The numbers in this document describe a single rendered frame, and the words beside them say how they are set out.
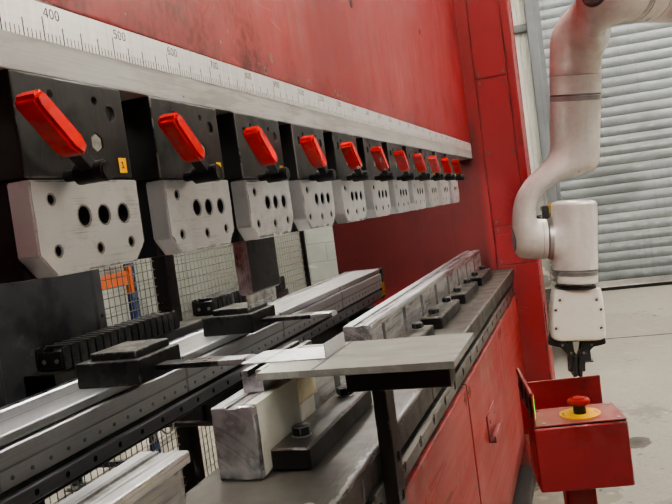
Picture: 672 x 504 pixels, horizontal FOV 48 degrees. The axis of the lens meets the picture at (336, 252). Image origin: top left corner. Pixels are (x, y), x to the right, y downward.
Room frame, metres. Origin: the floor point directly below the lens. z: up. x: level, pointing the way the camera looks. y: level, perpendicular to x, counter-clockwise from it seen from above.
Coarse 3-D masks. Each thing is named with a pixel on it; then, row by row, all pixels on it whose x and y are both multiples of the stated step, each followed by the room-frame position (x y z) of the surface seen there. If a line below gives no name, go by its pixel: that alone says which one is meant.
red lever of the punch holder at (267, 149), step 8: (248, 128) 0.94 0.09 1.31; (256, 128) 0.94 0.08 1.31; (248, 136) 0.94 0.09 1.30; (256, 136) 0.94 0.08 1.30; (264, 136) 0.95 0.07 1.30; (248, 144) 0.96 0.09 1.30; (256, 144) 0.95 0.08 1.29; (264, 144) 0.95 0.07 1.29; (256, 152) 0.96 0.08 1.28; (264, 152) 0.96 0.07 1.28; (272, 152) 0.97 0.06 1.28; (264, 160) 0.97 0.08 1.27; (272, 160) 0.97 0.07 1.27; (272, 168) 0.99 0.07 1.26; (280, 168) 1.00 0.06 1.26; (264, 176) 1.01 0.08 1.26; (272, 176) 1.00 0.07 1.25; (280, 176) 1.00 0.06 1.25; (288, 176) 1.00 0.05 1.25
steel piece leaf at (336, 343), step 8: (336, 336) 1.07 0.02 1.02; (328, 344) 1.03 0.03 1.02; (336, 344) 1.06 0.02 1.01; (344, 344) 1.10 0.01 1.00; (280, 352) 1.11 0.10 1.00; (288, 352) 1.10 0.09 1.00; (296, 352) 1.09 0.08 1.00; (304, 352) 1.08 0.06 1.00; (312, 352) 1.07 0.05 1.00; (320, 352) 1.06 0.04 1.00; (328, 352) 1.03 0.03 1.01; (272, 360) 1.05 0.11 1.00; (280, 360) 1.04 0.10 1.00; (288, 360) 1.04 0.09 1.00; (296, 360) 1.03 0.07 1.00; (304, 360) 1.03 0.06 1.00
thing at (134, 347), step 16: (96, 352) 1.13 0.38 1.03; (112, 352) 1.11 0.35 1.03; (128, 352) 1.10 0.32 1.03; (144, 352) 1.12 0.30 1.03; (160, 352) 1.14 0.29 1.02; (176, 352) 1.19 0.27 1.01; (80, 368) 1.12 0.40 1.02; (96, 368) 1.11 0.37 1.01; (112, 368) 1.10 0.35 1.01; (128, 368) 1.09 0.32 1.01; (144, 368) 1.10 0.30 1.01; (160, 368) 1.12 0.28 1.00; (176, 368) 1.11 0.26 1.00; (80, 384) 1.12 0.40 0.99; (96, 384) 1.11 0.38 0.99; (112, 384) 1.10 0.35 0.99; (128, 384) 1.09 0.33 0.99
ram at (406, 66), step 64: (64, 0) 0.67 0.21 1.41; (128, 0) 0.77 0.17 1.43; (192, 0) 0.91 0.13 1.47; (256, 0) 1.10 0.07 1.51; (320, 0) 1.39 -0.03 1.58; (384, 0) 1.89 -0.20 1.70; (448, 0) 2.98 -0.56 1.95; (0, 64) 0.59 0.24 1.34; (64, 64) 0.66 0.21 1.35; (128, 64) 0.76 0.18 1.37; (256, 64) 1.07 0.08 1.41; (320, 64) 1.34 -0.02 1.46; (384, 64) 1.81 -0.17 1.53; (448, 64) 2.78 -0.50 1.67; (320, 128) 1.30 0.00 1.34; (448, 128) 2.61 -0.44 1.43
